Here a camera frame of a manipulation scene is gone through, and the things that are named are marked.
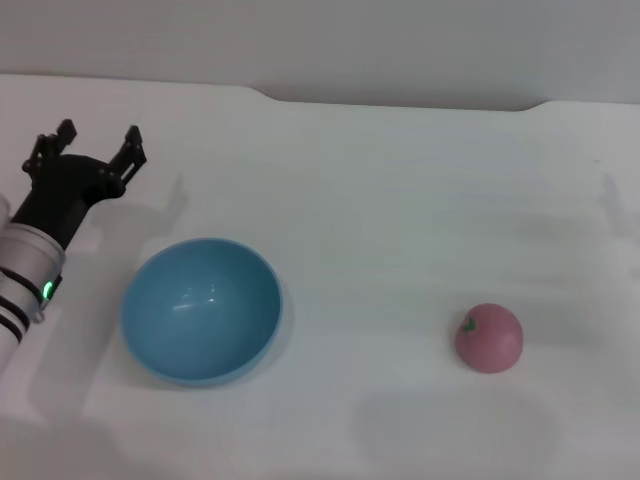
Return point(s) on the pink toy peach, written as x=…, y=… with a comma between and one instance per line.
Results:
x=492, y=342

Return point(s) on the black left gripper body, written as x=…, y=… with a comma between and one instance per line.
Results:
x=65, y=185

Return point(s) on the blue bowl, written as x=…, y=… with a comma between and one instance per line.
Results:
x=200, y=320

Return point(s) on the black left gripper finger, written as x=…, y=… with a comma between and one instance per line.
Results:
x=50, y=142
x=130, y=155

